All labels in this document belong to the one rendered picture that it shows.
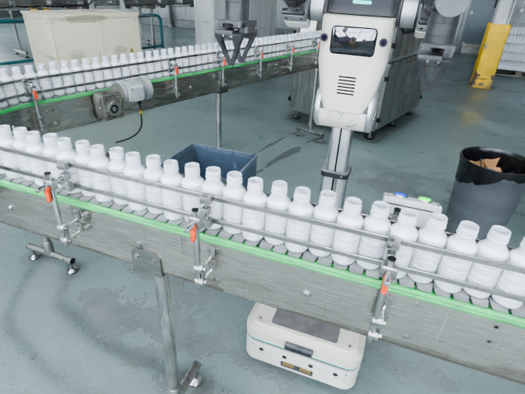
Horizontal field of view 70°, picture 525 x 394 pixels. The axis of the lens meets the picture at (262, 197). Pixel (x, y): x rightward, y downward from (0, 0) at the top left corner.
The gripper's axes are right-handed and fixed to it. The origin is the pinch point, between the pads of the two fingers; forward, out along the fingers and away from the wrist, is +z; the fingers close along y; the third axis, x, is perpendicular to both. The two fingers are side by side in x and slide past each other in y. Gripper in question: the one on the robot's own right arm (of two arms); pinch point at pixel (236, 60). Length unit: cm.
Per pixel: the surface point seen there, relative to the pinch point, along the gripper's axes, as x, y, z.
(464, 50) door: 187, -1186, 88
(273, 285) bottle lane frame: 20, 17, 52
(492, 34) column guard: 171, -731, 21
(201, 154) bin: -37, -48, 49
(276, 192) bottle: 17.4, 14.1, 26.4
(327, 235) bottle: 31.1, 14.5, 34.5
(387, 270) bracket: 45, 24, 33
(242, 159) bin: -17, -48, 47
